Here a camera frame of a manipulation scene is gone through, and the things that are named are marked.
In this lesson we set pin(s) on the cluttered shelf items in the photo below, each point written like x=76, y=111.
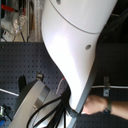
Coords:
x=20, y=20

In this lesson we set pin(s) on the blue connector part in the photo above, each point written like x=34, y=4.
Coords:
x=4, y=114

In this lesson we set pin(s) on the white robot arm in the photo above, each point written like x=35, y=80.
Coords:
x=70, y=30

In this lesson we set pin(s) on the grey cable clip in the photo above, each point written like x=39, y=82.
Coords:
x=106, y=87

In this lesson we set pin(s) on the small black clip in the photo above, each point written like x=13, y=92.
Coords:
x=39, y=76

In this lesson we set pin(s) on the black perforated board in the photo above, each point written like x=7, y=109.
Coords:
x=28, y=59

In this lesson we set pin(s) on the black wrist watch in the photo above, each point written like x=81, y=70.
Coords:
x=107, y=109

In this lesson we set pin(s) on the person's bare hand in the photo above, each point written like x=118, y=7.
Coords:
x=94, y=104

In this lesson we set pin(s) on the grey robot base segment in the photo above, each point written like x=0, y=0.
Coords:
x=38, y=106

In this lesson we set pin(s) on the person's forearm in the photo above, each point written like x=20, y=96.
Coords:
x=120, y=109

